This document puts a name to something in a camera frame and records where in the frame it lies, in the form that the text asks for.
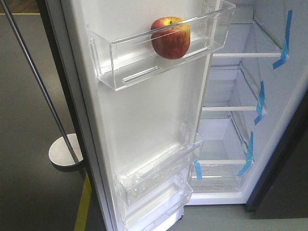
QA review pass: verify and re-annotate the red yellow apple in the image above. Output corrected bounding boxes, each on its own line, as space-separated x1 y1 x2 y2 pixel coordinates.
151 16 191 60

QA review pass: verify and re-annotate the open white fridge door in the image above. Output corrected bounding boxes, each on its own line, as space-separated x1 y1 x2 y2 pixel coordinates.
38 0 236 231

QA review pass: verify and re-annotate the glass fridge shelf bottom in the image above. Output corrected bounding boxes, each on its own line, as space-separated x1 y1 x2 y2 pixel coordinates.
193 114 255 167

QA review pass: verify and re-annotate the glass fridge shelf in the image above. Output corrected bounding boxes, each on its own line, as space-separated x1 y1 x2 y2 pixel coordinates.
213 21 281 58
202 64 268 116
193 114 255 167

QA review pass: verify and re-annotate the glass fridge shelf middle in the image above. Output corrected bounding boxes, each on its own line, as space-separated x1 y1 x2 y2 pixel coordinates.
202 64 268 116

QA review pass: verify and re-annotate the glass fridge shelf top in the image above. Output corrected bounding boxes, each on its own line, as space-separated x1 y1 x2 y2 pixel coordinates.
213 21 281 58

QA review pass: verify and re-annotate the blue tape left bottom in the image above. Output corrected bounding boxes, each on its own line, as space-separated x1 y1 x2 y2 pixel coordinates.
194 160 203 180

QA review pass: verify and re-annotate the blue tape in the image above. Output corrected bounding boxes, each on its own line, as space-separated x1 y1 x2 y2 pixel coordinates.
272 10 293 70
254 80 265 125
194 160 203 180
237 131 254 177

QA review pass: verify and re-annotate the clear door bin middle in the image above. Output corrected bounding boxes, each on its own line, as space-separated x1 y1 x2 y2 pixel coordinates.
115 123 203 206

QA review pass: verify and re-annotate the clear door bin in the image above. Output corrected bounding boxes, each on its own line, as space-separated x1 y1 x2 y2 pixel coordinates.
115 123 203 206
89 0 235 91
121 174 193 231

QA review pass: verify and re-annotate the clear door bin upper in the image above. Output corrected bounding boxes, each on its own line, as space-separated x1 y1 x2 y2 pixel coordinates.
89 0 235 91

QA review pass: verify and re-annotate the clear crisper drawer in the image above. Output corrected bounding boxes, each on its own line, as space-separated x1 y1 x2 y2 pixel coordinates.
189 164 243 193

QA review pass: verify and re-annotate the clear door bin lower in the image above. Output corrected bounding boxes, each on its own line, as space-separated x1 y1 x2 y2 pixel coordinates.
121 174 193 231

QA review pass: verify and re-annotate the floor lamp stand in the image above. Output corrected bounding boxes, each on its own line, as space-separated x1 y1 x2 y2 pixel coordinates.
0 0 74 173

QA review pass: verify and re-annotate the blue tape right bottom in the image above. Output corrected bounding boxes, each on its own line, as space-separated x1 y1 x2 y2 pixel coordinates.
237 131 254 177

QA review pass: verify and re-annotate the blue tape right middle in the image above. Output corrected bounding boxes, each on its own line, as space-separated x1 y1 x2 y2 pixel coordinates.
254 80 265 125

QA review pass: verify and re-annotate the blue tape right top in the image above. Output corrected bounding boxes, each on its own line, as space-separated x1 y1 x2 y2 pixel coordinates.
272 10 293 70

